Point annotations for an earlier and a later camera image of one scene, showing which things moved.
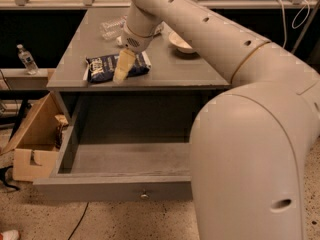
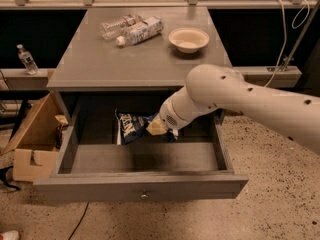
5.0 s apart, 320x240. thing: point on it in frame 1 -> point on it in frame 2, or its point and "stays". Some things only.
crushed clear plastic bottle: [112, 28] stays
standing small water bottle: [27, 59] stays
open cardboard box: [36, 141] stays
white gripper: [136, 42] -> [169, 115]
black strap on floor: [3, 177] stays
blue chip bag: [103, 68] -> [131, 127]
